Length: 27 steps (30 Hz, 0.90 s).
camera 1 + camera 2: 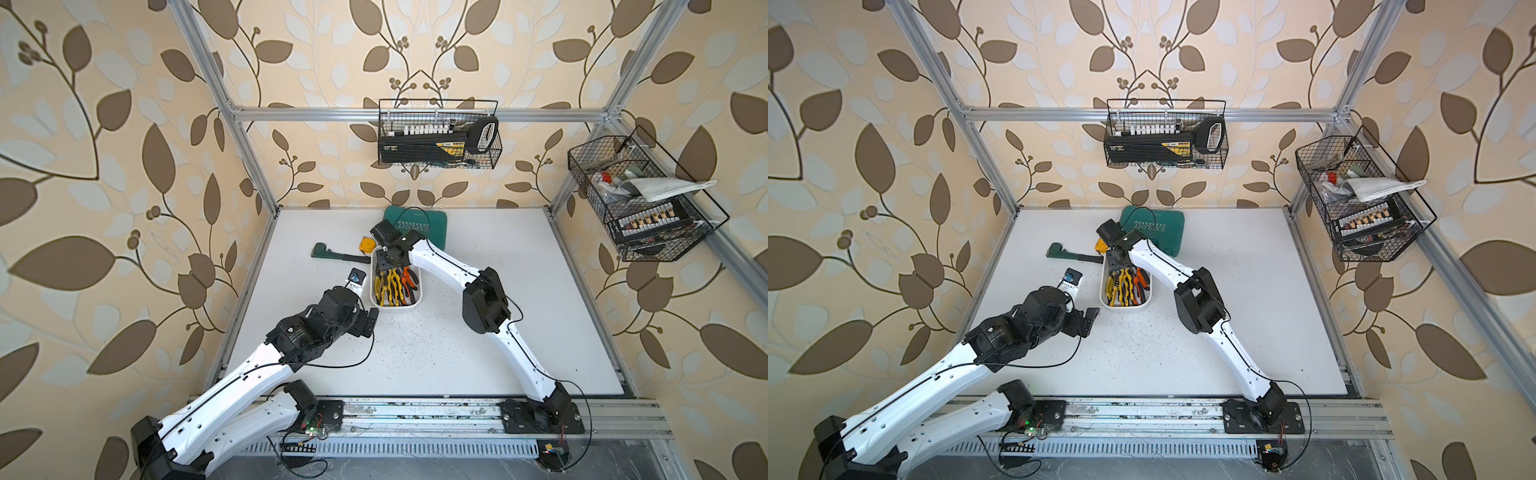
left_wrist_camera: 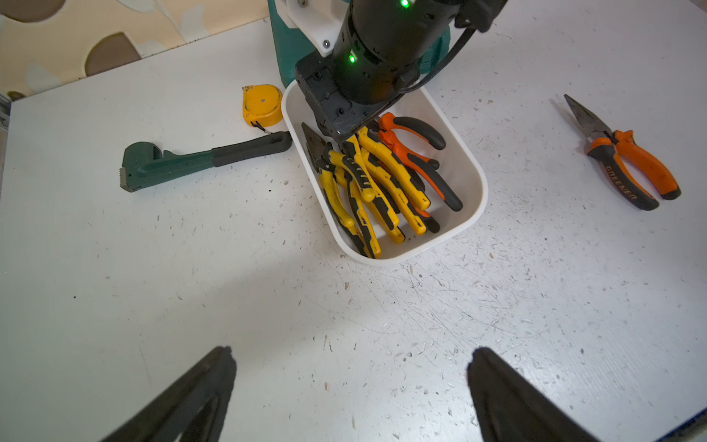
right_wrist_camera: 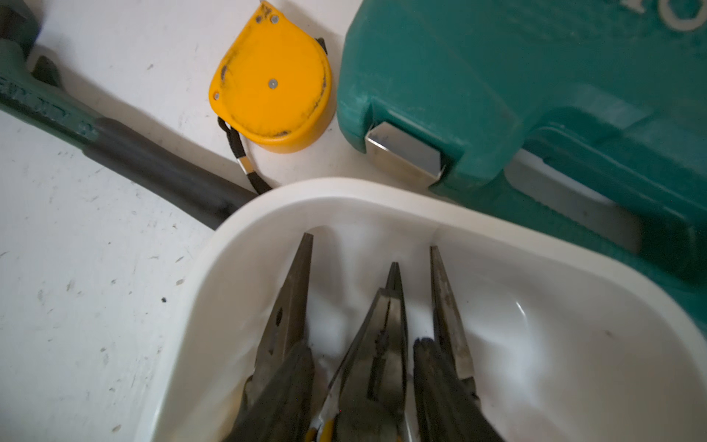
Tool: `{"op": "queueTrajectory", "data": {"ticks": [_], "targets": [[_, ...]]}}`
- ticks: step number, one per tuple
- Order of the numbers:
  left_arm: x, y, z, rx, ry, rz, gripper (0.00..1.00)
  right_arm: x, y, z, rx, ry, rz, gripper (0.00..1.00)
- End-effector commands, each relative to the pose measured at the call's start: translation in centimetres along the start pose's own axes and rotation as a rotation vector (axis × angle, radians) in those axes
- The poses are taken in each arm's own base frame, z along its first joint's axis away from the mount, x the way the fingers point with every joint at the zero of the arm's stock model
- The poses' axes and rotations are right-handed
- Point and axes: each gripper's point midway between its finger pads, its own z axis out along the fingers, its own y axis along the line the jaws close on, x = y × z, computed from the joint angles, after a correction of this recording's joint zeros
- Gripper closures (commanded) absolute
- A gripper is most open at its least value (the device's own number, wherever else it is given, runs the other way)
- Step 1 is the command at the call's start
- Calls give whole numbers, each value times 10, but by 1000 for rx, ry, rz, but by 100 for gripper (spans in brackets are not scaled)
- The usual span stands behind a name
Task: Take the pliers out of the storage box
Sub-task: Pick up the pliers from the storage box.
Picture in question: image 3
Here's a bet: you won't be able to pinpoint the green plastic tool case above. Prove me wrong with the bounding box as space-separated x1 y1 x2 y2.
337 1 706 329

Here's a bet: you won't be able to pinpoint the white plastic storage box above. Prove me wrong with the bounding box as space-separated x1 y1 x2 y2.
136 178 706 441

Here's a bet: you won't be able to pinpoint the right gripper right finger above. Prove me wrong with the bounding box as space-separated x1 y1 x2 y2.
414 338 503 441

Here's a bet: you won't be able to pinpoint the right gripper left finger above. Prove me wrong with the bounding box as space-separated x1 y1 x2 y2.
225 342 315 441

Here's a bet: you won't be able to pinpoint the yellow tape measure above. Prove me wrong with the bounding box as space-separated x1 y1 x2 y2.
209 1 336 194

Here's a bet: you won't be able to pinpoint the orange black long-nose pliers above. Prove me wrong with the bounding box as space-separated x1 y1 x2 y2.
430 246 481 406

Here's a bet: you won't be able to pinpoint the yellow black combination pliers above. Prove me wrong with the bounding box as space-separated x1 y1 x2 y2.
305 262 408 441

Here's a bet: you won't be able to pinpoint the orange black combination pliers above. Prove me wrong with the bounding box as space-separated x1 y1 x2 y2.
237 233 314 420

